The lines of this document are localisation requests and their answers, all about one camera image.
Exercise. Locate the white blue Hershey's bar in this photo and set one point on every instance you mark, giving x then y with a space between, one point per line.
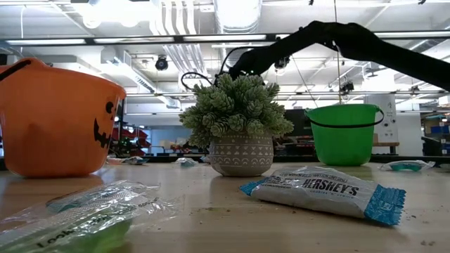
316 195

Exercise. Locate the orange hard candy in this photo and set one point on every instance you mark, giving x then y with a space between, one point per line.
114 161

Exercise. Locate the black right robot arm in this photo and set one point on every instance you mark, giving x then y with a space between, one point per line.
369 45

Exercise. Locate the green wrapped hard candy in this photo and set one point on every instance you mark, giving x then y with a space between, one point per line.
88 238

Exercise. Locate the black ceiling spotlight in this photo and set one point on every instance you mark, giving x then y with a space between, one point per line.
347 87
161 63
281 64

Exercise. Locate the faux succulent in patterned pot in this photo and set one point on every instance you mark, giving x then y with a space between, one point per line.
235 105

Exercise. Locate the black bar with light strips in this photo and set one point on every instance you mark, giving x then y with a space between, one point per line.
197 38

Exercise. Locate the white ceiling pipes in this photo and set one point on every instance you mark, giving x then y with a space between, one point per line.
183 52

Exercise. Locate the black monitor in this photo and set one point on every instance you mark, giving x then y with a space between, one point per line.
299 121

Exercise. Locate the green plastic bucket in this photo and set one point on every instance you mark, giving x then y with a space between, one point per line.
342 144

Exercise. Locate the red storage bins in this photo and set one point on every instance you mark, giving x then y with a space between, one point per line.
140 134

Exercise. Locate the white pillar with signs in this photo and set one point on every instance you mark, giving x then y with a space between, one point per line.
388 105

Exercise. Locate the wooden desk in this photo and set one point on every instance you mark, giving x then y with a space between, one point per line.
386 144

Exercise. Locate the black office chair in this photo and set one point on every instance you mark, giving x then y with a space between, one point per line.
430 145

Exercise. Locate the blue storage bins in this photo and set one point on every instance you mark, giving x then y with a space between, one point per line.
441 129

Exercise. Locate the orange pumpkin face bucket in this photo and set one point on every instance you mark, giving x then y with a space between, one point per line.
52 123

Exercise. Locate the silver ribbed air duct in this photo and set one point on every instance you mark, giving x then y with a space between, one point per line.
237 21

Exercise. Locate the white boxy air duct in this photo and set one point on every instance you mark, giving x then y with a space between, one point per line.
140 81

